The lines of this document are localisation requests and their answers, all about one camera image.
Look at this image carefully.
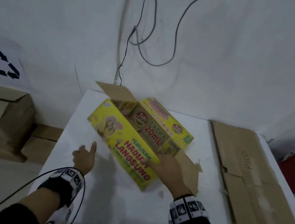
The white table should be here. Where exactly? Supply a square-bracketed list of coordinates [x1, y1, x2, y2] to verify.
[24, 82, 295, 224]

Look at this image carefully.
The grey looped wall cable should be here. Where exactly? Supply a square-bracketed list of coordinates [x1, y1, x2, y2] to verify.
[123, 0, 223, 76]

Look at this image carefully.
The taped small cardboard box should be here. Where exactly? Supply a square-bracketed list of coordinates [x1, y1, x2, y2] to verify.
[194, 120, 295, 224]

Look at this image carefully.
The white wall cable conduit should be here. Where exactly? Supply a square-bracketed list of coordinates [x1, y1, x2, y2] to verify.
[105, 0, 134, 84]

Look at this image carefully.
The small low cardboard box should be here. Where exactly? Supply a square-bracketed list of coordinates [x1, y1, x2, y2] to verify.
[77, 80, 214, 201]
[20, 121, 64, 168]

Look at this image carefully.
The white recycling symbol sign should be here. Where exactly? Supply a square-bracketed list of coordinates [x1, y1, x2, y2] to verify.
[0, 35, 40, 94]

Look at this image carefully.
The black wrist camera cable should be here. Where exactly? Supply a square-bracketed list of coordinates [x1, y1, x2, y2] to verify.
[0, 155, 89, 224]

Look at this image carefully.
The person's left hand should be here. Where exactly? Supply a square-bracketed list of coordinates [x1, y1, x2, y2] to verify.
[69, 138, 99, 178]

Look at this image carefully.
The person's right hand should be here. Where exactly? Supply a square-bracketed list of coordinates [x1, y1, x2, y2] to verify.
[144, 152, 199, 203]

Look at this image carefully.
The thin black wall cable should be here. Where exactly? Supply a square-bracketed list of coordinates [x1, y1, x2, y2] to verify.
[115, 0, 147, 87]

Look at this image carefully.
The person's left forearm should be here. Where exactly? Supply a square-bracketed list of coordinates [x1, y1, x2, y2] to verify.
[0, 180, 63, 224]

